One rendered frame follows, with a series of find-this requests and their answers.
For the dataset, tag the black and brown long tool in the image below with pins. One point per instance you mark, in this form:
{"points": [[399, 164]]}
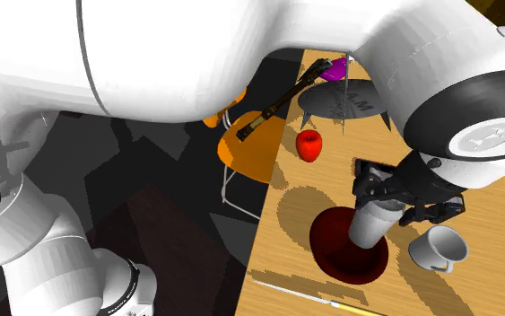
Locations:
{"points": [[278, 105]]}

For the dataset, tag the orange chair with white legs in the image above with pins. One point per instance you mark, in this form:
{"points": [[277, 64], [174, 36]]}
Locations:
{"points": [[252, 149]]}

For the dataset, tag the dark red plate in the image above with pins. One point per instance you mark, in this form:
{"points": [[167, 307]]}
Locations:
{"points": [[335, 256]]}

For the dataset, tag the white and yellow pen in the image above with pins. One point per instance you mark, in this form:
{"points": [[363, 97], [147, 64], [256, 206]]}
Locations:
{"points": [[352, 309]]}

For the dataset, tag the purple bowl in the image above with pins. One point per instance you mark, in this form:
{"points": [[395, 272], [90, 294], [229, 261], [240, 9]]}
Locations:
{"points": [[334, 71]]}

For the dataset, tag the red apple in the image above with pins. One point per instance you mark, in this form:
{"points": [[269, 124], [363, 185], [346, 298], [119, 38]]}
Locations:
{"points": [[309, 146]]}

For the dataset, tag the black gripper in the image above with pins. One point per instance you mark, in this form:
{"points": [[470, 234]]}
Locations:
{"points": [[422, 181]]}

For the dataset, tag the white tall cup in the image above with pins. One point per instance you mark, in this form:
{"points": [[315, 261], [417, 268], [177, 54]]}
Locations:
{"points": [[372, 225]]}

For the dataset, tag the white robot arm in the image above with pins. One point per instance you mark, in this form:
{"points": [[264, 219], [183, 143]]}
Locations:
{"points": [[169, 52]]}

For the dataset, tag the grey round stand with legs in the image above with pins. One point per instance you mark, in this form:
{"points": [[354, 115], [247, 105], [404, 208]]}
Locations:
{"points": [[322, 98]]}

